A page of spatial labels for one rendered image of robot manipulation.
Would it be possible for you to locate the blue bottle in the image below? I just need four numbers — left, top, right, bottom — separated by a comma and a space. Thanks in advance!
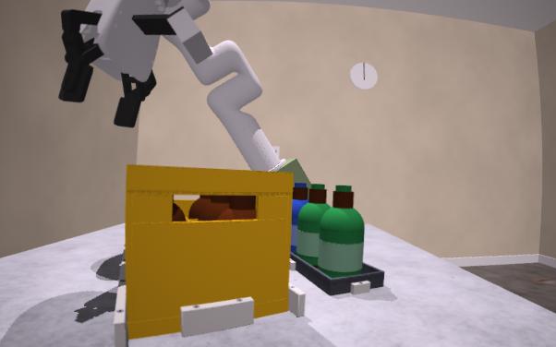
291, 183, 308, 254

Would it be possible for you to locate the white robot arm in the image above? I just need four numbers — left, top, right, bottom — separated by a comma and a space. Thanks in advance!
132, 0, 286, 172

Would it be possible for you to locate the green bottle with pale green label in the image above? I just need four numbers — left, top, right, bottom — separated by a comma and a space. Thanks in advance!
296, 184, 331, 268
318, 185, 365, 278

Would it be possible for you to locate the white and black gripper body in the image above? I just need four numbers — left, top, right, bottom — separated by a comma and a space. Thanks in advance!
79, 0, 166, 82

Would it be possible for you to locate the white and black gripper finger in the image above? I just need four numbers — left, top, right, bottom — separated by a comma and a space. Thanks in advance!
58, 9, 104, 102
114, 70, 157, 127

